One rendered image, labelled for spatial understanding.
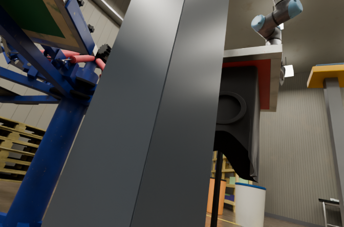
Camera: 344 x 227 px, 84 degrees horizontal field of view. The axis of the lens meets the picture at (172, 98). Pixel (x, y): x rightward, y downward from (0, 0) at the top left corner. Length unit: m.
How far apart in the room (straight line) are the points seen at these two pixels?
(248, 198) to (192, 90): 3.71
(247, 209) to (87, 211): 3.78
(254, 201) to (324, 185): 4.82
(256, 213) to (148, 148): 3.83
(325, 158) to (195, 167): 8.40
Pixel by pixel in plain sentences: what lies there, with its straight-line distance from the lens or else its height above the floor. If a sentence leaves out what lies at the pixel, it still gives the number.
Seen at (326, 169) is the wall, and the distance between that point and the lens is 8.61.
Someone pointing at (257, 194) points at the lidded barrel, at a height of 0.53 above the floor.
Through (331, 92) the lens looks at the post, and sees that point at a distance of 0.93.
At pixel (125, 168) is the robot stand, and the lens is 0.26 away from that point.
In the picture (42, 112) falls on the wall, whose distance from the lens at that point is 4.82.
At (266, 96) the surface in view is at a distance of 1.14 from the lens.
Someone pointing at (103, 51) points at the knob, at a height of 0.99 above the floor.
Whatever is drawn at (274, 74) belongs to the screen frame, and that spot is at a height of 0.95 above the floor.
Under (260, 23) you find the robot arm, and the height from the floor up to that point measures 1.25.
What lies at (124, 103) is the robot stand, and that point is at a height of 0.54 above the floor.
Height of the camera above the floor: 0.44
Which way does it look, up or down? 23 degrees up
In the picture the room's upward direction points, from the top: 12 degrees clockwise
